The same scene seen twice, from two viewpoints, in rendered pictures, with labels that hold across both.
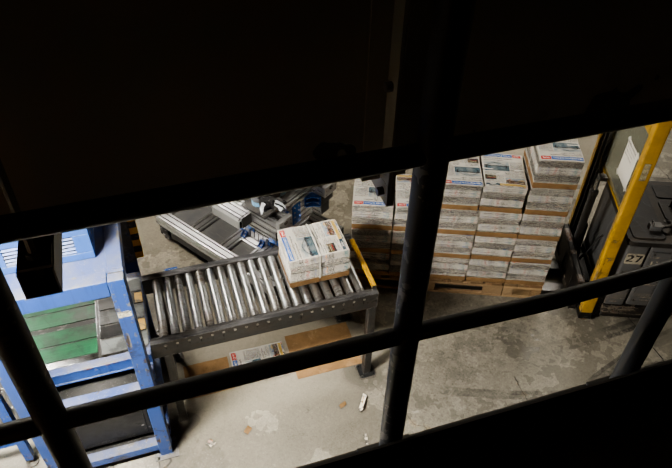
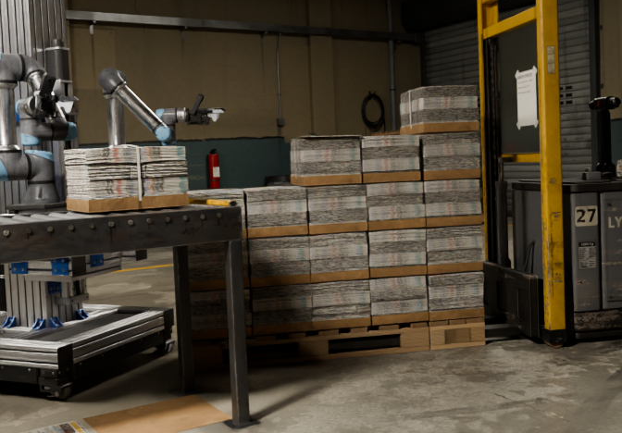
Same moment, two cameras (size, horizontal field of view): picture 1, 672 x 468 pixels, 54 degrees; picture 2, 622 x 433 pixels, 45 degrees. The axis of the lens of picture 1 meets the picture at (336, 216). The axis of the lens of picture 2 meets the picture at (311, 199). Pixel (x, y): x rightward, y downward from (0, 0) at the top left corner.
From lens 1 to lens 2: 280 cm
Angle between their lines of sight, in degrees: 40
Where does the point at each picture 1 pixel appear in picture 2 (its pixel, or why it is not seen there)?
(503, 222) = (401, 201)
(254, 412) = not seen: outside the picture
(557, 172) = (448, 105)
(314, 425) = not seen: outside the picture
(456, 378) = (402, 407)
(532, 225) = (441, 200)
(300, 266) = (105, 162)
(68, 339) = not seen: outside the picture
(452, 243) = (339, 250)
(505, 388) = (487, 403)
